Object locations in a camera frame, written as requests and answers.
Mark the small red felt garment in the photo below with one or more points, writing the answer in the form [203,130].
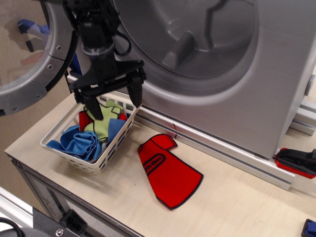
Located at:
[84,120]

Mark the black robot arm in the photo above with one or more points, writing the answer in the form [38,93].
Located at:
[96,23]

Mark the blue cloth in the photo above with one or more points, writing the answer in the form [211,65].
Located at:
[83,145]

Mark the aluminium extrusion rail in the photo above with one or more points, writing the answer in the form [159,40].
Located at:
[197,145]

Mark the blue clamp at corner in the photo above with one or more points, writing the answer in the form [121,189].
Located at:
[309,228]

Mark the grey toy washing machine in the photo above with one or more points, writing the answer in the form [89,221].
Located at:
[234,69]

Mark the blue clamp behind door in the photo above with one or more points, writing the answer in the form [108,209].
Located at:
[41,34]

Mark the green felt shirt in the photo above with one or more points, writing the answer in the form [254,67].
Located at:
[101,127]

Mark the red and black clamp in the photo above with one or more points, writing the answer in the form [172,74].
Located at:
[298,162]

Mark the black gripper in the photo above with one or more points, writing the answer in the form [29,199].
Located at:
[106,74]

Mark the white cloth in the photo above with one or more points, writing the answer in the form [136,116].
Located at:
[103,146]

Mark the white plastic laundry basket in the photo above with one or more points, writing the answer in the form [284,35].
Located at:
[71,118]

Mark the aluminium table frame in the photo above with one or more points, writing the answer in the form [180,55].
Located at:
[69,210]

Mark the blue felt garment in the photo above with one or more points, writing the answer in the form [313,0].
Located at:
[115,125]

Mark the grey round machine door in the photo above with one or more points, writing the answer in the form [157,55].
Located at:
[27,77]

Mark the red felt dress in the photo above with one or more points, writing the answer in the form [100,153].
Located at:
[172,180]

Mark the black bracket with bolt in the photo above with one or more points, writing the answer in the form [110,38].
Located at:
[59,225]

